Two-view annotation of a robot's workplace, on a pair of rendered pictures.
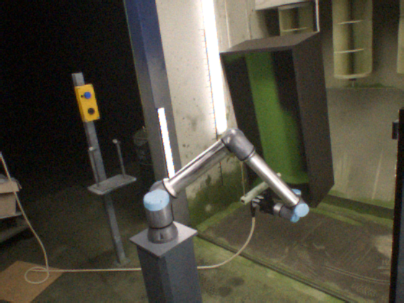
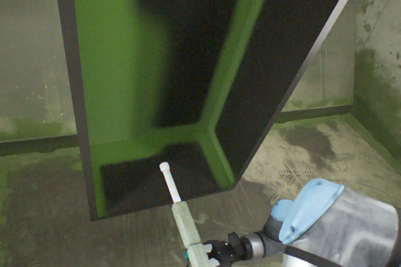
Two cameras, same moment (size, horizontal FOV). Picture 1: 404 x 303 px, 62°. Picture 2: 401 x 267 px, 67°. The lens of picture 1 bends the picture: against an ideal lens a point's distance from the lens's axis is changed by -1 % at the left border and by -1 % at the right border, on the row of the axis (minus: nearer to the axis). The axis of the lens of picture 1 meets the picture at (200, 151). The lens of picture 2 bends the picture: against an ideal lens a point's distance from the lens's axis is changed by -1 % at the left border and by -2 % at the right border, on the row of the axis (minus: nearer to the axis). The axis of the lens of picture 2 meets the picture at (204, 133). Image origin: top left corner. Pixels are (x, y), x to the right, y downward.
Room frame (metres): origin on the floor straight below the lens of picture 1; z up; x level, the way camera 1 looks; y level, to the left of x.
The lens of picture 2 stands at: (2.16, 0.12, 1.52)
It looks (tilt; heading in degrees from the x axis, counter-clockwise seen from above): 41 degrees down; 285
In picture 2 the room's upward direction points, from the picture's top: 12 degrees clockwise
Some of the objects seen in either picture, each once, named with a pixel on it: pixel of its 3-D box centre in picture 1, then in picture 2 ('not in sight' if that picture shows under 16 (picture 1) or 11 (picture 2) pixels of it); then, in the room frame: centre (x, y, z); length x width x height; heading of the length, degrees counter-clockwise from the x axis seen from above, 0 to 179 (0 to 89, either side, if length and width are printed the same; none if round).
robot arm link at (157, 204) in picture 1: (158, 207); not in sight; (1.84, 0.30, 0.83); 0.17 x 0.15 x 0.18; 0
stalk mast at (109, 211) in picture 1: (101, 176); not in sight; (2.55, 0.82, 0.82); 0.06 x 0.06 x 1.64; 42
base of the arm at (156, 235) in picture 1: (161, 228); not in sight; (1.83, 0.30, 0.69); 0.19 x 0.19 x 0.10
